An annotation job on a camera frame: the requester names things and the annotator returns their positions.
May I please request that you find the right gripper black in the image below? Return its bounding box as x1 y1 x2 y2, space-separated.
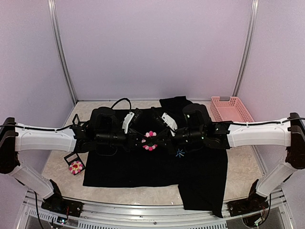
150 127 204 155

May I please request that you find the flower brooch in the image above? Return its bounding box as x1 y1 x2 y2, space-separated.
69 161 83 175
142 131 158 151

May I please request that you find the black t-shirt blue logo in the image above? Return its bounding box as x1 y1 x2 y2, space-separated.
83 96 228 218

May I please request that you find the pink plastic basket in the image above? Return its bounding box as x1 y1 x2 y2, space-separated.
210 96 254 122

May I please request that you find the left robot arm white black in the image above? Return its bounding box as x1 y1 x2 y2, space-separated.
0 107 142 217

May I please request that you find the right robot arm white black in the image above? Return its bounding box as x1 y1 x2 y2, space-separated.
151 104 305 217

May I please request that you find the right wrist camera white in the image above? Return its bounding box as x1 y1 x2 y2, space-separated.
151 107 178 137

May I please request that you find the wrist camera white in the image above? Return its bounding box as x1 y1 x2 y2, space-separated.
122 108 142 134
151 107 178 137

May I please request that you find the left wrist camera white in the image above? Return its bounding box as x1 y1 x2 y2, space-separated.
122 108 142 134

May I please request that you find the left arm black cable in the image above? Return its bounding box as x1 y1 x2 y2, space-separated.
0 97 133 134

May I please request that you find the front aluminium rail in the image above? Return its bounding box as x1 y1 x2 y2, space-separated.
14 188 293 229

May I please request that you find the right aluminium frame post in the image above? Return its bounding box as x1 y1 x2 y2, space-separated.
231 0 259 97

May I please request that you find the aluminium frame post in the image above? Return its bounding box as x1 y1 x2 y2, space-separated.
231 0 259 97
48 0 78 105

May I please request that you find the left aluminium frame post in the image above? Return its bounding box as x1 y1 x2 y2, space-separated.
48 0 78 105

